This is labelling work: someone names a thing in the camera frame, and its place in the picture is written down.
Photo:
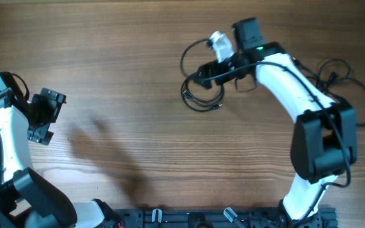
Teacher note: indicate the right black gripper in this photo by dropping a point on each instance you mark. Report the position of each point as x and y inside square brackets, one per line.
[224, 76]

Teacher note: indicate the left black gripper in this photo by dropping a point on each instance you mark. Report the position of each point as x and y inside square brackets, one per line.
[53, 106]

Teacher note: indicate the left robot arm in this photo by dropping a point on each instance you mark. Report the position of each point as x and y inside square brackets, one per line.
[26, 198]

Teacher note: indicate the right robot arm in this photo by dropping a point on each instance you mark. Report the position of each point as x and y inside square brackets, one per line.
[324, 143]

